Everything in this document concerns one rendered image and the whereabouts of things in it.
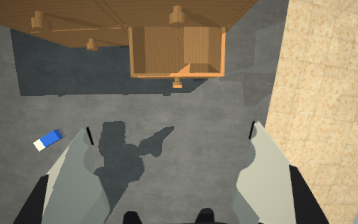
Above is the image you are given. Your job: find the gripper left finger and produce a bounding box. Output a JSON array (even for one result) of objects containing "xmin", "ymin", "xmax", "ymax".
[{"xmin": 13, "ymin": 127, "xmax": 110, "ymax": 224}]

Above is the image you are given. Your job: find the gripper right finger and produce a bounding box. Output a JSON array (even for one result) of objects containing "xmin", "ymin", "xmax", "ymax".
[{"xmin": 231, "ymin": 121, "xmax": 329, "ymax": 224}]

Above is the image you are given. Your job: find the brown wooden chest of drawers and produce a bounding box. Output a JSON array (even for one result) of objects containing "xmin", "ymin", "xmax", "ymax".
[{"xmin": 0, "ymin": 0, "xmax": 259, "ymax": 48}]

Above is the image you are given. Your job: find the blue and white eraser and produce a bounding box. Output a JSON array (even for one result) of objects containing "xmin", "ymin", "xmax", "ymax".
[{"xmin": 34, "ymin": 129, "xmax": 63, "ymax": 150}]

